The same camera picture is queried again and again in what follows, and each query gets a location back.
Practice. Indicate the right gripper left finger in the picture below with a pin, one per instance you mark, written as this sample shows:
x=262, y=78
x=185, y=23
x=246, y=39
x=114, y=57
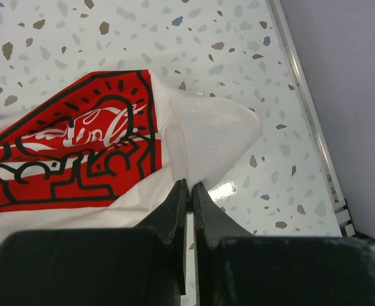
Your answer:
x=142, y=265

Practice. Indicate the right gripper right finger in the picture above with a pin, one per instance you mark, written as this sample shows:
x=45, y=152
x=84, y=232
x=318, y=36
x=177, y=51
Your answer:
x=234, y=267

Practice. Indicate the white printed t-shirt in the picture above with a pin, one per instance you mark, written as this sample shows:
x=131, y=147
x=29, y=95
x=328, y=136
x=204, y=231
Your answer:
x=105, y=151

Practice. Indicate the aluminium table frame rail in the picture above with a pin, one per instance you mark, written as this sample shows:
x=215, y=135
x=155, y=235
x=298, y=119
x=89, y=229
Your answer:
x=331, y=47

